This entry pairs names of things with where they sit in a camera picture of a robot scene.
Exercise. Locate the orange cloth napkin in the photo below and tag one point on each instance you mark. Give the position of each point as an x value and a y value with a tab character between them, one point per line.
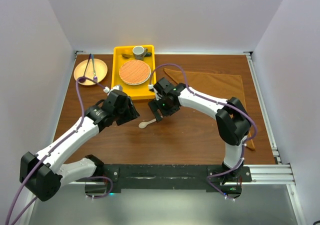
224	86

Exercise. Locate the purple metal spoon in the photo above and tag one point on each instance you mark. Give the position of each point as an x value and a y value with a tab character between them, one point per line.
82	79

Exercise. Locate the dark green utensil in tray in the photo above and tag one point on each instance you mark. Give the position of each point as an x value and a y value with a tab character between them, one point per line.
147	53

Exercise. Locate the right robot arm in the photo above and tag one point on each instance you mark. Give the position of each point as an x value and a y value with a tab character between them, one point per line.
231	118

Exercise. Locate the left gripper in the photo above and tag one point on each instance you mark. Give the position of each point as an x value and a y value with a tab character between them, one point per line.
131	113

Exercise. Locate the yellow plastic tray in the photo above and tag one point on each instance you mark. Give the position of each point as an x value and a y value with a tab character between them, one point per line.
122	54

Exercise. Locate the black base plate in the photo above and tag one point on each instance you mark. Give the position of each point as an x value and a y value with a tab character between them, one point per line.
176	177

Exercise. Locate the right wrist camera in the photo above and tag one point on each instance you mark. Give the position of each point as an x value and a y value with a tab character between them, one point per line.
151	88

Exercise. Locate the aluminium frame rail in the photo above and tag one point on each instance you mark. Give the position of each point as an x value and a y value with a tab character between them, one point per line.
278	174

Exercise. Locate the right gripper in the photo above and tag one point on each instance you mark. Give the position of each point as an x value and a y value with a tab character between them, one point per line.
155	105

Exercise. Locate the white cup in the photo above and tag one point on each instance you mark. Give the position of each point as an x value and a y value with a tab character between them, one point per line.
139	52

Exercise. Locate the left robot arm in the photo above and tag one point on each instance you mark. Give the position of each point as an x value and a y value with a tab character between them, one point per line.
45	172

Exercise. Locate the beige round plate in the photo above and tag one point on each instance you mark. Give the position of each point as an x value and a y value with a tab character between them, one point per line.
100	67

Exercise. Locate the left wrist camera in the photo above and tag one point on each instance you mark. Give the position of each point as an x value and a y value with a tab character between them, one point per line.
117	87

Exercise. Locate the iridescent metal fork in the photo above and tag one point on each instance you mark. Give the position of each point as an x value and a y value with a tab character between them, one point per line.
95	78

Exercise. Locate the woven orange round plate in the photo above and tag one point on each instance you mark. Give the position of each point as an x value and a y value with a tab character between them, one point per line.
134	72

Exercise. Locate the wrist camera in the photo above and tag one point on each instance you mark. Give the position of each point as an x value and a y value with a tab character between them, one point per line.
151	88
117	87

